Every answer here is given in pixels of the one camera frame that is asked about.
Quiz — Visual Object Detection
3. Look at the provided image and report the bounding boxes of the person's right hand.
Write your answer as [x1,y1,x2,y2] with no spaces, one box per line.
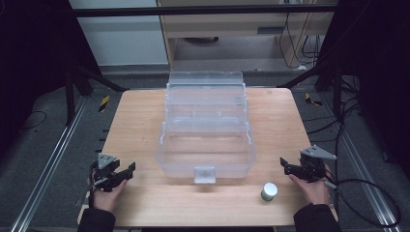
[288,163,331,206]

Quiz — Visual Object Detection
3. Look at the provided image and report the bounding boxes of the wooden cabinet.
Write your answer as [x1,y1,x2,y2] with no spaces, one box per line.
[156,0,339,72]

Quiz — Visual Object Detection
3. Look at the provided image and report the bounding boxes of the yellow black tape strip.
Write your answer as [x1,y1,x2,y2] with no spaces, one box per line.
[98,95,111,113]
[304,92,324,107]

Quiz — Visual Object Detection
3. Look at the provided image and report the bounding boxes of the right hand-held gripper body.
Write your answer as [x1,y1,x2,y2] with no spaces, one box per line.
[291,144,337,184]

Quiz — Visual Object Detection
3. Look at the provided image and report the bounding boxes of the black metal stand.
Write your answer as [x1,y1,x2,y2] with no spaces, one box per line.
[276,59,343,122]
[63,62,131,128]

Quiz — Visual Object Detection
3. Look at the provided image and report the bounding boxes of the black floor cables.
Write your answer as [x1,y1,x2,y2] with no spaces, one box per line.
[303,75,366,144]

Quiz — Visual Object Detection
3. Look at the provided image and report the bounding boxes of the clear plastic storage box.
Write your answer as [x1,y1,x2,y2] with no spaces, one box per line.
[155,71,257,185]

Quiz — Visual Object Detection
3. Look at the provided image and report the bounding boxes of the small green jar white lid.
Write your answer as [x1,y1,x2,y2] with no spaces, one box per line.
[260,182,278,203]

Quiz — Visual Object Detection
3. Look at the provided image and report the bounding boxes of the aluminium floor rail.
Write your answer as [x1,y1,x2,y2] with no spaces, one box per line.
[320,93,404,232]
[9,96,89,232]

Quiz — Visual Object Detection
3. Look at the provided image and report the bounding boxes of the black hanging cables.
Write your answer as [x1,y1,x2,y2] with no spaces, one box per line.
[278,12,325,71]

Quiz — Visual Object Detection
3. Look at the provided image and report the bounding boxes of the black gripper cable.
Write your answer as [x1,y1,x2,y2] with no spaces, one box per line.
[323,178,402,228]

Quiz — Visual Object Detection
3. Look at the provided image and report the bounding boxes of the black horizontal bar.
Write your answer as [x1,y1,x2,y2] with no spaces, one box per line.
[68,4,340,18]

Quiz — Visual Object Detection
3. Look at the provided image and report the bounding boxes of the person's left hand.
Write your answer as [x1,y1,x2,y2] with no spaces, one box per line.
[87,172,129,215]

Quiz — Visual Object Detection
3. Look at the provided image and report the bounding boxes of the thin black floor cable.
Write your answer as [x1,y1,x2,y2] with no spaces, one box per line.
[18,110,48,132]

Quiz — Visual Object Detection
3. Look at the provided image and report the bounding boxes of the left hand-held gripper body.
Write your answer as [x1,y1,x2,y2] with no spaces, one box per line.
[89,153,130,193]

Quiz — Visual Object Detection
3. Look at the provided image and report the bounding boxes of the white cabinet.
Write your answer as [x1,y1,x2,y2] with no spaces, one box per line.
[68,0,169,68]

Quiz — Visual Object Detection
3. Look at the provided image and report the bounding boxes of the black curtain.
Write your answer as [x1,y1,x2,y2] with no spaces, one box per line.
[317,0,410,182]
[0,0,102,159]

